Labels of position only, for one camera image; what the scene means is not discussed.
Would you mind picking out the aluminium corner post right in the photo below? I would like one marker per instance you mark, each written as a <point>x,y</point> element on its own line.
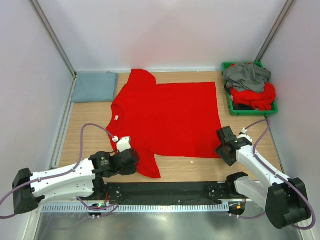
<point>279,21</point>

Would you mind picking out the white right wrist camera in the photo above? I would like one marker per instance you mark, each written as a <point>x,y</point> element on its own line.
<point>244,136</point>

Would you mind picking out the slotted cable duct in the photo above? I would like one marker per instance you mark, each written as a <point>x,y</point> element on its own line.
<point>80,208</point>

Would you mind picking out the red t shirts in bin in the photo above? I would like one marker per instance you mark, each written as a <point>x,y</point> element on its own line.
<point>258,101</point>

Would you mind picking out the folded blue t shirt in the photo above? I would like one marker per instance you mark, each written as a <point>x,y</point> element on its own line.
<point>95,87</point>

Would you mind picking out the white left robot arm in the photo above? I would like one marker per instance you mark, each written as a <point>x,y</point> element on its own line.
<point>32,189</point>

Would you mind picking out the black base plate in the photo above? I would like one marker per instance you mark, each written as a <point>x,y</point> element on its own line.
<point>171,193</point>

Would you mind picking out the green plastic bin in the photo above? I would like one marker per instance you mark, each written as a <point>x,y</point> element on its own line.
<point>245,110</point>

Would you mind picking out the aluminium corner post left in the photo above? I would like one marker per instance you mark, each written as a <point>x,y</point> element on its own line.
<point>49,29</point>

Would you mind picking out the aluminium corner post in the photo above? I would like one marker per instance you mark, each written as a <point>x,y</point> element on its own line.
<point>279,21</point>
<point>49,29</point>

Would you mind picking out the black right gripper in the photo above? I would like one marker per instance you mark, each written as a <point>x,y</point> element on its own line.
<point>230,161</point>

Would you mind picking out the red t shirt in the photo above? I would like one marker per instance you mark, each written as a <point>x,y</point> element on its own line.
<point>171,119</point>

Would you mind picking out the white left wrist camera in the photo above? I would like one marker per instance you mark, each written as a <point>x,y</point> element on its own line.
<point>122,143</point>

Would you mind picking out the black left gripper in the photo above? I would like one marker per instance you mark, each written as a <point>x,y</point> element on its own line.
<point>131,170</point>

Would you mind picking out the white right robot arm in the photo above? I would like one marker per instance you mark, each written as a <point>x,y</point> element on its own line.
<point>284,199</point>

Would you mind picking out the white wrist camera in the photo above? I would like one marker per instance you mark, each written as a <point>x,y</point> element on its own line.
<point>244,136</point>
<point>122,143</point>

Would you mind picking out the grey t shirt in bin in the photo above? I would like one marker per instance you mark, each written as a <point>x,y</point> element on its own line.
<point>246,76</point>

